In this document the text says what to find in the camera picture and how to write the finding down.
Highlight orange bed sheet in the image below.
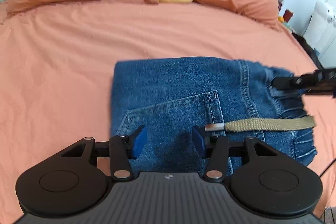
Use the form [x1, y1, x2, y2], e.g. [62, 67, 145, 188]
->
[0, 0, 336, 224]

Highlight blue denim pants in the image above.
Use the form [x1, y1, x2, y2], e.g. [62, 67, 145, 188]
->
[111, 57, 306, 174]

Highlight white plush toy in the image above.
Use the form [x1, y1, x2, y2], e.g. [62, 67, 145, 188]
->
[303, 1, 335, 49]

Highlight red box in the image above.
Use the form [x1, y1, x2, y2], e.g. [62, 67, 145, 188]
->
[283, 9, 293, 22]

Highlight orange fruit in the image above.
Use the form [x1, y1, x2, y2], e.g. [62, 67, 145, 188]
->
[278, 16, 284, 23]

